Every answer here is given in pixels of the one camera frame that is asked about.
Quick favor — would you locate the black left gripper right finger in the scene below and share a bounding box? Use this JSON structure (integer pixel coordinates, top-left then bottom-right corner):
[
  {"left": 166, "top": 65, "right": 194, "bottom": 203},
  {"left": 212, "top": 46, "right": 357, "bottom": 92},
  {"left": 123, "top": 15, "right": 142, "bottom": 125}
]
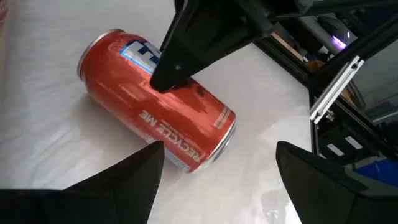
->
[{"left": 275, "top": 141, "right": 398, "bottom": 224}]

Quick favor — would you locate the silver corner bracket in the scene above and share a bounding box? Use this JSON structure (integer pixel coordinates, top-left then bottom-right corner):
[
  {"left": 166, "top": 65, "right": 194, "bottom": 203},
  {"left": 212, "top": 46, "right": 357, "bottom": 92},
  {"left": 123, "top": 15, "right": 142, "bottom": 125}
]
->
[{"left": 310, "top": 55, "right": 365, "bottom": 125}]

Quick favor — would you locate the red Fanta strawberry can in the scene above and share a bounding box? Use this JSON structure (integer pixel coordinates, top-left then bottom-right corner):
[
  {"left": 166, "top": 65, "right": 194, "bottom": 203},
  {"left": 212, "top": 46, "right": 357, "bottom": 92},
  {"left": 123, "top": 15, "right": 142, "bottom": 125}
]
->
[{"left": 76, "top": 28, "right": 237, "bottom": 174}]

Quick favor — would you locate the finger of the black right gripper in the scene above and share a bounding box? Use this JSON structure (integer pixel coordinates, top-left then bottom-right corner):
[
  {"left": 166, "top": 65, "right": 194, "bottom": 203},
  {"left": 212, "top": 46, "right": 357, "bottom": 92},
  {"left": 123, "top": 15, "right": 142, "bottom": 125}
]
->
[{"left": 149, "top": 0, "right": 274, "bottom": 93}]

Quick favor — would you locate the blue plastic crate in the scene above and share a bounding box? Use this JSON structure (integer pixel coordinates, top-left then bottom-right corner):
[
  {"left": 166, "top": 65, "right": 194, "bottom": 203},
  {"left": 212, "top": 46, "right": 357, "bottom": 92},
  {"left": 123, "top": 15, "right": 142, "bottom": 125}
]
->
[{"left": 354, "top": 158, "right": 398, "bottom": 188}]

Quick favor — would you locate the white table cover sheet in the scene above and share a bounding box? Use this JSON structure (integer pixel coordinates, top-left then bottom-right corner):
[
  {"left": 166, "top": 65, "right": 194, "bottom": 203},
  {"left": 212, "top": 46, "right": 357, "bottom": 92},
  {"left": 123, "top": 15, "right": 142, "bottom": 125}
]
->
[{"left": 0, "top": 0, "right": 313, "bottom": 224}]

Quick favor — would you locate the grey device with purple light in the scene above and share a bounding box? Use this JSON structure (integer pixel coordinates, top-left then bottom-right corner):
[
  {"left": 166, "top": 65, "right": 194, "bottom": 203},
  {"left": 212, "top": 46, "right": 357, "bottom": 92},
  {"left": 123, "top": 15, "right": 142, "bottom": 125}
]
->
[{"left": 317, "top": 15, "right": 358, "bottom": 50}]

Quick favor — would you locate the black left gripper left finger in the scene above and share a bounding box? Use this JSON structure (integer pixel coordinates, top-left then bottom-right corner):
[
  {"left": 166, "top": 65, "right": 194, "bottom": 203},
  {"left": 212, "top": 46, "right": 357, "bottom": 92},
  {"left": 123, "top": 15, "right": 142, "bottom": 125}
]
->
[{"left": 0, "top": 141, "right": 165, "bottom": 224}]

